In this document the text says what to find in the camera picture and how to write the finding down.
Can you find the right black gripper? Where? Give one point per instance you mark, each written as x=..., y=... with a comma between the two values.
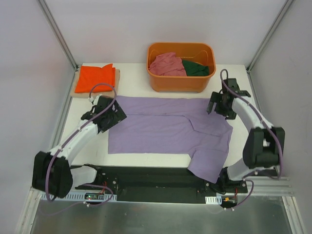
x=217, y=103

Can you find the right white cable duct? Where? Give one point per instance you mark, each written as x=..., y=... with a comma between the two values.
x=213, y=200

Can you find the right aluminium frame post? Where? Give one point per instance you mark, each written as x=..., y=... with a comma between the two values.
x=268, y=36

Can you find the white cable duct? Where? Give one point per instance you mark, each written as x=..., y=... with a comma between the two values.
x=88, y=197
x=213, y=200

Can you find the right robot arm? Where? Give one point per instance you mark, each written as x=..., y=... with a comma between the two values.
x=264, y=145

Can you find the left aluminium frame post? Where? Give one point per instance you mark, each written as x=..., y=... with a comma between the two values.
x=57, y=32

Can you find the orange plastic bin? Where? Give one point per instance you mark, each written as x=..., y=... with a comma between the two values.
x=199, y=53

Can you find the folded beige t shirt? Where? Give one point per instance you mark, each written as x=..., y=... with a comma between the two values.
x=110, y=94

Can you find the folded orange t shirt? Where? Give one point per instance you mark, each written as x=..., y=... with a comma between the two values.
x=90, y=76

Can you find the pink t shirt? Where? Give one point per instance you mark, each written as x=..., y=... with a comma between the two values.
x=167, y=64

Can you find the aluminium frame post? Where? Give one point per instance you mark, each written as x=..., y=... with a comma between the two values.
x=57, y=32
x=268, y=36

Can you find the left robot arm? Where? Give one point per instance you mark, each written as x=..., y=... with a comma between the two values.
x=52, y=171

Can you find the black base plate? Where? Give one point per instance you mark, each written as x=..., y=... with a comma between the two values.
x=151, y=184

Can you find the lavender t shirt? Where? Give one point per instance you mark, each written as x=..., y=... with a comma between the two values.
x=173, y=126

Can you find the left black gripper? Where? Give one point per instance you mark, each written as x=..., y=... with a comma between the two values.
x=116, y=113

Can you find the dark green t shirt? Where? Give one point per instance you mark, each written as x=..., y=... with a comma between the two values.
x=194, y=69

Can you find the left white cable duct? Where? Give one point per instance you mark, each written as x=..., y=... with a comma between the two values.
x=88, y=197

